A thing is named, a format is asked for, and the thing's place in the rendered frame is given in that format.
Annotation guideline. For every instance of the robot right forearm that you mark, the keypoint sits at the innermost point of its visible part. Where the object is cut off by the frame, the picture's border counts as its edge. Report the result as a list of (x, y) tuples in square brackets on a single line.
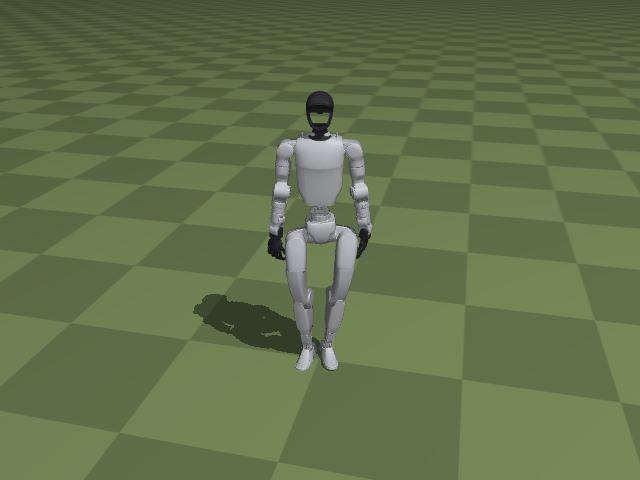
[(277, 218)]

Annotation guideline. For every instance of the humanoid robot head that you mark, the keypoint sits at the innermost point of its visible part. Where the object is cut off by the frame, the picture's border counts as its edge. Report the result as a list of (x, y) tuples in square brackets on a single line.
[(319, 102)]

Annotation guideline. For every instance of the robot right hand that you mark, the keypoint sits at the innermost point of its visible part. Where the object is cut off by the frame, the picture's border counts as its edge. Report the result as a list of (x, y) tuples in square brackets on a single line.
[(275, 245)]

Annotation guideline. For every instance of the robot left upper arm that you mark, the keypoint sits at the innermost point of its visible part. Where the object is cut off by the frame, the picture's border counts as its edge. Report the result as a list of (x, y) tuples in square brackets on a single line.
[(353, 151)]

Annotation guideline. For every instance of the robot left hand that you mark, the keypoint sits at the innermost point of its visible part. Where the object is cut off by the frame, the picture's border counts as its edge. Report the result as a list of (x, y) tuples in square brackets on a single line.
[(363, 242)]

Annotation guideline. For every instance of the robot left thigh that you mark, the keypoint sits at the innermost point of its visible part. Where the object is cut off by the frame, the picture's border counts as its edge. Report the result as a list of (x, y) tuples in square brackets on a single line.
[(344, 265)]

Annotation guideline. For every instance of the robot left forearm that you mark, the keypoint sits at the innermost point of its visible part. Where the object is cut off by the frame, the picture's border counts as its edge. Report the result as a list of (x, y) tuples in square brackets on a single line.
[(363, 214)]

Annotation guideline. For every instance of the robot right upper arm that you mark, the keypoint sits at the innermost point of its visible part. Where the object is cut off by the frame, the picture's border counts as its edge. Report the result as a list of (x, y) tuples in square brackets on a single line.
[(286, 149)]

